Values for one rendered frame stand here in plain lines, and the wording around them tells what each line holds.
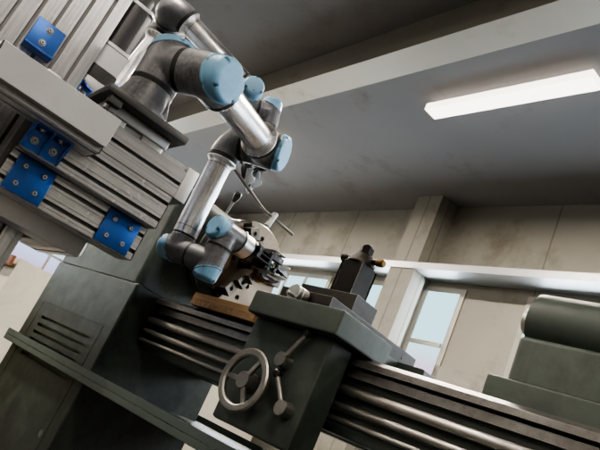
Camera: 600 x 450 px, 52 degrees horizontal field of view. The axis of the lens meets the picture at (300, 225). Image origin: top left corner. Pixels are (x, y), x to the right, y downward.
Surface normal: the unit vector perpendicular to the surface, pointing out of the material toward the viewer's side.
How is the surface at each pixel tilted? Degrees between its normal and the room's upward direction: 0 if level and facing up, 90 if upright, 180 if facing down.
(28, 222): 90
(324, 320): 90
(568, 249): 90
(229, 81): 91
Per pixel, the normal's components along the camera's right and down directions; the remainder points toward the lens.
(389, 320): -0.69, -0.50
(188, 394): 0.70, 0.08
